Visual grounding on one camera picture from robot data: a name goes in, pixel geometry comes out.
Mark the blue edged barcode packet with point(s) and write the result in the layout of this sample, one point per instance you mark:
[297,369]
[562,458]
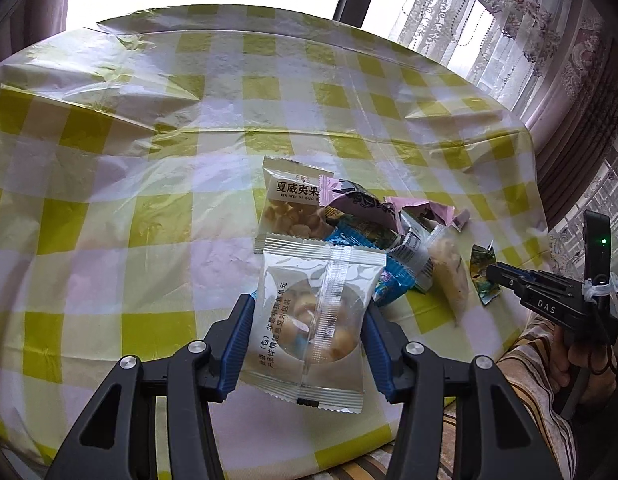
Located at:
[411,265]

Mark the patterned mauve curtain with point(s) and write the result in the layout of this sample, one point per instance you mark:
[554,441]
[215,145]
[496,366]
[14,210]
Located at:
[584,125]

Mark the small green snack packet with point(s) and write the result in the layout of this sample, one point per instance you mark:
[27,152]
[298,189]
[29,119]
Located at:
[484,280]

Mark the person's right hand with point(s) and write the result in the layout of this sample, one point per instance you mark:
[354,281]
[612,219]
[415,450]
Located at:
[599,375]

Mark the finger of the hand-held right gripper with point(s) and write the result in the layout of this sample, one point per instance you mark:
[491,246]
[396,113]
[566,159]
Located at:
[519,280]

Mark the striped chair cushion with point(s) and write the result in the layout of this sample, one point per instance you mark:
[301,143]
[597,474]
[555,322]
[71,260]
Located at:
[529,390]

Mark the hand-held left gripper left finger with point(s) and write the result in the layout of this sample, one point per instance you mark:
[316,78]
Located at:
[236,350]

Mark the yellow white checkered tablecloth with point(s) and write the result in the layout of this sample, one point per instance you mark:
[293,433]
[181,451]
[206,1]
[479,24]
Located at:
[139,160]

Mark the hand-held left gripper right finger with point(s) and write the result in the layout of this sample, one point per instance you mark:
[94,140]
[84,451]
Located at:
[381,360]

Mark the torn pink wrapper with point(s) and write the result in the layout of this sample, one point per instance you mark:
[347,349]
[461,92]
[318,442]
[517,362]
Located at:
[424,210]

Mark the clear pale snack packet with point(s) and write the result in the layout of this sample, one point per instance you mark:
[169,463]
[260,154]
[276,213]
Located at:
[451,275]

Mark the beige nut packet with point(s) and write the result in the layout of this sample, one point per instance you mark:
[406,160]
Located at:
[289,210]

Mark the white lace curtain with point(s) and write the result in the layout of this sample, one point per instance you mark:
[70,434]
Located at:
[469,25]

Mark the pink snack packet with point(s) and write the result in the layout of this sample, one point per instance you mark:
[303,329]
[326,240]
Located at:
[361,205]

